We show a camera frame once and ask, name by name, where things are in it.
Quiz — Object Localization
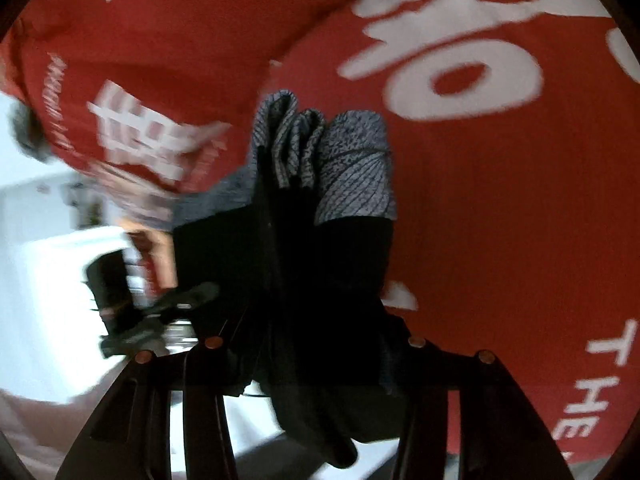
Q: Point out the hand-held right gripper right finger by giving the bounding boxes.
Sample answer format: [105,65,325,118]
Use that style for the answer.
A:
[386,311,576,480]

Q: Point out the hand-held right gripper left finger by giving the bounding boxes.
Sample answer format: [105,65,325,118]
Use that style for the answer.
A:
[55,319,252,480]

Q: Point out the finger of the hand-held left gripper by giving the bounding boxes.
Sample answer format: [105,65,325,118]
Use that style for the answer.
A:
[142,281,221,319]

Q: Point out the black pants with grey waistband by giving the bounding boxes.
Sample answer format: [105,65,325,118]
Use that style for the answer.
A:
[172,89,417,469]

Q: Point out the pale orange cloth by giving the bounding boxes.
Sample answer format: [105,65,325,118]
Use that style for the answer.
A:
[125,229,177,302]

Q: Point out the white furniture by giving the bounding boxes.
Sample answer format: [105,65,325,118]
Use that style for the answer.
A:
[0,225,136,403]

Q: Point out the grey patterned cloth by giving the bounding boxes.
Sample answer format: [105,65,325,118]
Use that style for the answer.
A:
[97,160,179,234]

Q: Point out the red printed blanket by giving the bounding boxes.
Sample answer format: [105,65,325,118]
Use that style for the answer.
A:
[0,0,640,463]

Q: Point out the dark grey cloth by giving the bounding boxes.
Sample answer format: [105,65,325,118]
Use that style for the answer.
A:
[9,101,53,162]

